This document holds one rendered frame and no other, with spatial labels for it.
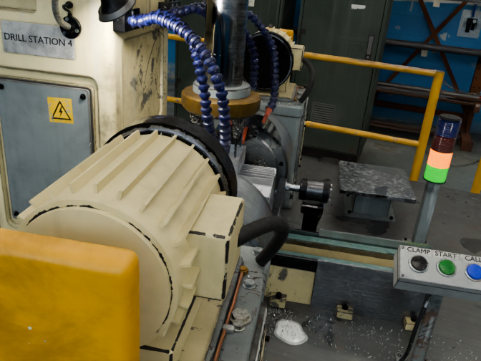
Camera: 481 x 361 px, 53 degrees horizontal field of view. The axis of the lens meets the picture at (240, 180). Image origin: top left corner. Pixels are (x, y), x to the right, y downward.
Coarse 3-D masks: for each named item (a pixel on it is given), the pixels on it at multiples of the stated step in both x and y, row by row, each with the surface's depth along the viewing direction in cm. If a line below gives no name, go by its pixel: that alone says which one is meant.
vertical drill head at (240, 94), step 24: (216, 0) 98; (240, 0) 98; (216, 24) 100; (240, 24) 100; (216, 48) 101; (240, 48) 103; (240, 72) 105; (192, 96) 104; (240, 96) 105; (192, 120) 108; (240, 120) 106; (240, 144) 117
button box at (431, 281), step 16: (400, 256) 91; (432, 256) 91; (448, 256) 91; (464, 256) 91; (400, 272) 89; (416, 272) 89; (432, 272) 89; (464, 272) 89; (400, 288) 92; (416, 288) 91; (432, 288) 89; (448, 288) 88; (464, 288) 87; (480, 288) 87
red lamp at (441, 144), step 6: (438, 138) 133; (444, 138) 132; (450, 138) 131; (456, 138) 132; (432, 144) 135; (438, 144) 133; (444, 144) 132; (450, 144) 132; (438, 150) 133; (444, 150) 133; (450, 150) 133
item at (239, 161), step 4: (232, 144) 119; (232, 148) 119; (240, 148) 117; (244, 148) 117; (232, 152) 119; (236, 152) 118; (240, 152) 117; (244, 152) 117; (232, 156) 111; (236, 156) 118; (240, 156) 112; (244, 156) 118; (232, 160) 110; (236, 160) 110; (240, 160) 113; (244, 160) 119; (236, 164) 110; (240, 164) 114; (236, 168) 110; (236, 172) 111
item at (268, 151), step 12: (252, 120) 132; (276, 120) 141; (216, 132) 131; (252, 132) 129; (264, 132) 128; (276, 132) 133; (252, 144) 130; (264, 144) 129; (276, 144) 129; (288, 144) 139; (252, 156) 131; (264, 156) 131; (276, 156) 130; (288, 156) 135; (276, 168) 131; (288, 168) 137; (276, 180) 133
